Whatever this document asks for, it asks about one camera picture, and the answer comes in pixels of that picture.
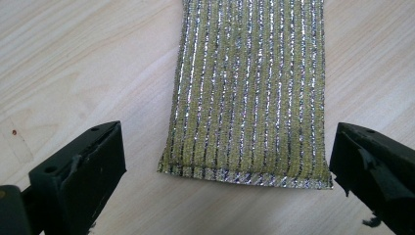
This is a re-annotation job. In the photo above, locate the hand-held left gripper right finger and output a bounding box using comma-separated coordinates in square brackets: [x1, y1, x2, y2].
[328, 121, 415, 235]

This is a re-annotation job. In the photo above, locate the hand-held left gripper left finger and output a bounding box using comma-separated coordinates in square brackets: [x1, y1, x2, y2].
[21, 120, 127, 235]

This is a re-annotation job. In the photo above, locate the green silver striped scouring sponge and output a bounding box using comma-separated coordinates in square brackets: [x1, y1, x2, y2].
[157, 0, 334, 190]

